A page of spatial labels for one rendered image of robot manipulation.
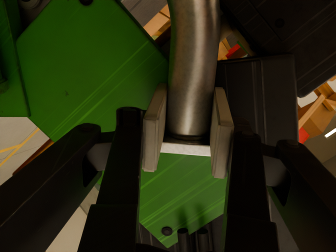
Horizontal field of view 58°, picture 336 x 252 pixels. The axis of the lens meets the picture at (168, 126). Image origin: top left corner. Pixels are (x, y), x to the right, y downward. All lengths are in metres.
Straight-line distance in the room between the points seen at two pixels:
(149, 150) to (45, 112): 0.12
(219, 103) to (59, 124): 0.13
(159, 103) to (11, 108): 0.13
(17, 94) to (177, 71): 0.13
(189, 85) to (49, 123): 0.12
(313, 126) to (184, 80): 4.11
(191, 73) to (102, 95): 0.08
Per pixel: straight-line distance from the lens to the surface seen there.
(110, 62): 0.22
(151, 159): 0.15
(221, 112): 0.16
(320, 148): 9.74
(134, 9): 0.80
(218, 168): 0.15
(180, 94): 0.19
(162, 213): 0.27
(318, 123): 4.33
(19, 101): 0.26
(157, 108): 0.16
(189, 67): 0.18
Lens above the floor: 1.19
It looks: 1 degrees down
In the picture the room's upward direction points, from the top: 142 degrees clockwise
